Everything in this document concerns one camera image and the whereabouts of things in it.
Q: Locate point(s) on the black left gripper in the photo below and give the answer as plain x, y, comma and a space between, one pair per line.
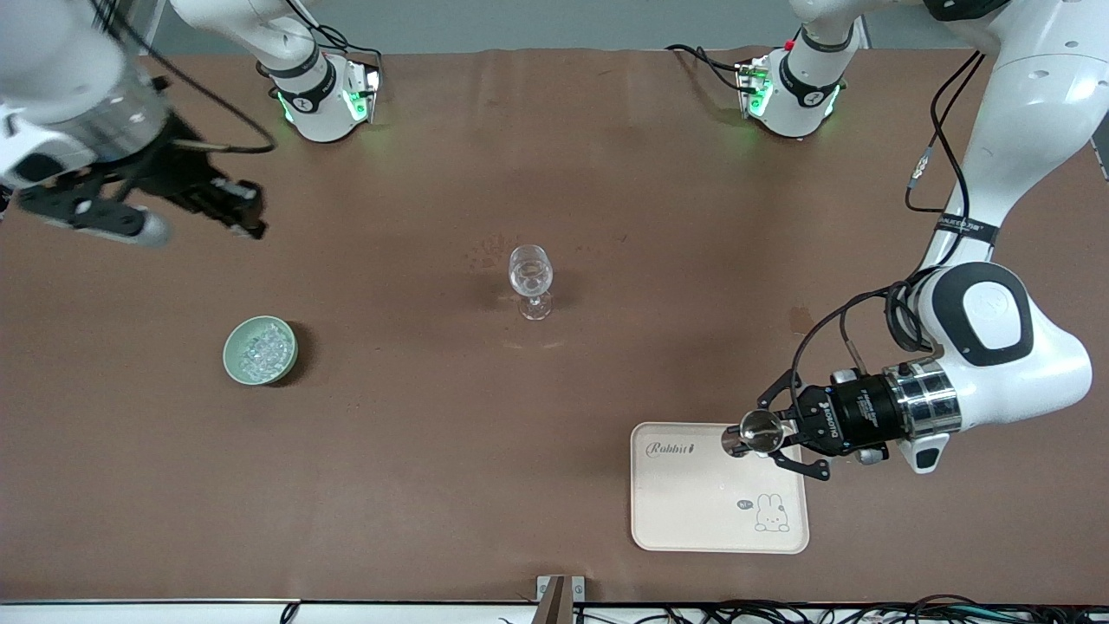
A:
853, 415

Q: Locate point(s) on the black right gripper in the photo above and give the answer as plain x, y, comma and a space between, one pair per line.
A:
178, 176

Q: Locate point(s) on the small clear shot glass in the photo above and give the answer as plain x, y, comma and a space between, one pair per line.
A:
762, 432

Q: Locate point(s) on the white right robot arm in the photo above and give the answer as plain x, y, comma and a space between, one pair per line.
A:
52, 69

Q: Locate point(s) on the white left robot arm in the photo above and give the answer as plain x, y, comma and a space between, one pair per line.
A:
1031, 130

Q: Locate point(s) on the pile of clear ice cubes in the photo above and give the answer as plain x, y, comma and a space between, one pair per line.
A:
264, 351

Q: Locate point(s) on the clear stemmed wine glass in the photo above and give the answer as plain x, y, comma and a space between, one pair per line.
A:
530, 276

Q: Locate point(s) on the white rabbit print tray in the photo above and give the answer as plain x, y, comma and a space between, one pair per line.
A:
710, 511

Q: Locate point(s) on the pale green ceramic bowl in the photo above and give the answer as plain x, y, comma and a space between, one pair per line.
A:
234, 364

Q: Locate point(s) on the brown table cover sheet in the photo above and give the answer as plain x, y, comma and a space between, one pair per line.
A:
554, 433

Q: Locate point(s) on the grey metal bracket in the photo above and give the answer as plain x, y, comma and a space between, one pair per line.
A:
579, 589

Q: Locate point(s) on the dark camera mount pole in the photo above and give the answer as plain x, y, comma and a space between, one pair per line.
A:
554, 607

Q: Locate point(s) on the white table edge rail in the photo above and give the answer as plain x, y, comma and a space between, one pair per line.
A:
130, 614

